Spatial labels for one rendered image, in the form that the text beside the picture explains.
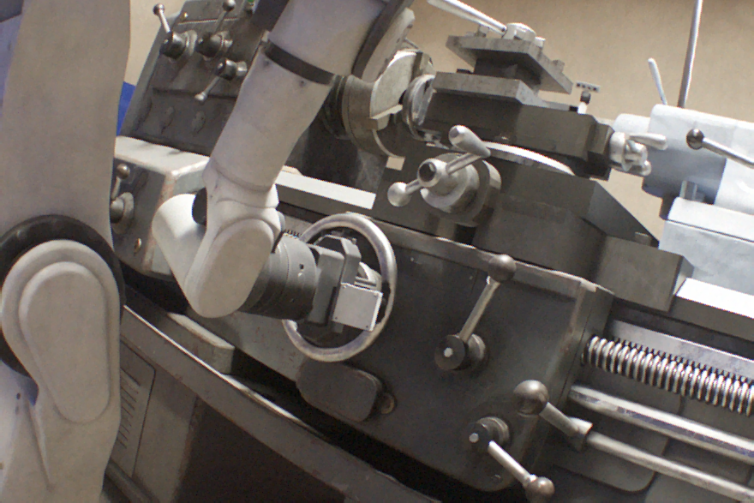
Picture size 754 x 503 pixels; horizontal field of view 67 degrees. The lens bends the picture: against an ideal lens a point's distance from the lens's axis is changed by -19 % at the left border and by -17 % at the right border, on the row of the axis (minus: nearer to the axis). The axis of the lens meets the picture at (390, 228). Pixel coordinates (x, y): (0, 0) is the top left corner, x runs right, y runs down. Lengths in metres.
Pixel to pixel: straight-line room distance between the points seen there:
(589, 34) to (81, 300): 4.75
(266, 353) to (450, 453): 0.57
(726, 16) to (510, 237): 4.13
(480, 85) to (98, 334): 0.73
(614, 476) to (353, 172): 1.10
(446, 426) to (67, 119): 0.61
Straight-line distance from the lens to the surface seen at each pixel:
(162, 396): 1.50
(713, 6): 4.92
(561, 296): 0.81
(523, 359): 0.83
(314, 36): 0.55
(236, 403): 1.14
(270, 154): 0.57
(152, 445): 1.54
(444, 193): 0.84
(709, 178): 1.15
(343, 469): 0.98
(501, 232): 0.87
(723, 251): 1.03
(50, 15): 0.51
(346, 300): 0.73
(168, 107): 1.80
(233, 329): 1.43
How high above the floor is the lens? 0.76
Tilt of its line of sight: 2 degrees up
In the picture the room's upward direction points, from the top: 18 degrees clockwise
